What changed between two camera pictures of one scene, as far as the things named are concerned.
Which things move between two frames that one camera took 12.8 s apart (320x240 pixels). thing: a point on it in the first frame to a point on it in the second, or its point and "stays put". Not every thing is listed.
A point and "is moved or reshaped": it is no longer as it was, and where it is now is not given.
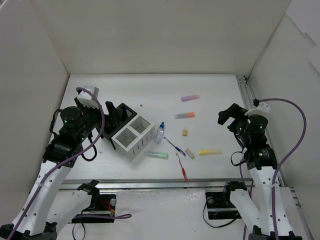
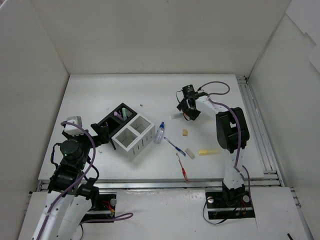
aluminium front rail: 152,185 stays put
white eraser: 190,153 stays put
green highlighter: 158,155 to 124,111
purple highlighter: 184,98 is moved or reshaped
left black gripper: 100,119 to 100,133
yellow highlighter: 208,152 stays put
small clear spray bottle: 158,136 stays put
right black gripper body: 235,117 to 188,107
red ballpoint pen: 183,169 stays put
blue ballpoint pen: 176,147 stays put
